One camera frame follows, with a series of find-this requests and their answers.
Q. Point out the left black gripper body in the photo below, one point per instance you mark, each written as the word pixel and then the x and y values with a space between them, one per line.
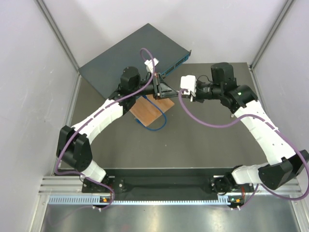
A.
pixel 155 86

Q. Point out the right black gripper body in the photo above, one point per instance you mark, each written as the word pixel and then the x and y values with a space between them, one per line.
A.
pixel 203 92

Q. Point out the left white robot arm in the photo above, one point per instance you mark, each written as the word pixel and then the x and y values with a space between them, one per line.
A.
pixel 74 143

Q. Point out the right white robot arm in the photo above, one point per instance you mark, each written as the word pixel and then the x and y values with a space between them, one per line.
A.
pixel 283 161

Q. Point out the wooden board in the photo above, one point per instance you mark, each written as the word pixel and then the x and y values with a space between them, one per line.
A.
pixel 147 110

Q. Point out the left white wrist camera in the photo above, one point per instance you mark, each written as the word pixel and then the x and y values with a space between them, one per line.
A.
pixel 150 64

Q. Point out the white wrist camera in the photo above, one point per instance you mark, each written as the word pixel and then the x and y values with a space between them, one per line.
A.
pixel 188 85
pixel 150 64

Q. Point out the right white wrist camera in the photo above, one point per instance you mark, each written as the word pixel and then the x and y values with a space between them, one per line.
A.
pixel 188 85

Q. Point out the dark blue network switch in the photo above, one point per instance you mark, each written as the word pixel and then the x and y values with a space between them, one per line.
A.
pixel 103 72

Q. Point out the aluminium frame rail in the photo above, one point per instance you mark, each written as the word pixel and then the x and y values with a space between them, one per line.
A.
pixel 73 184

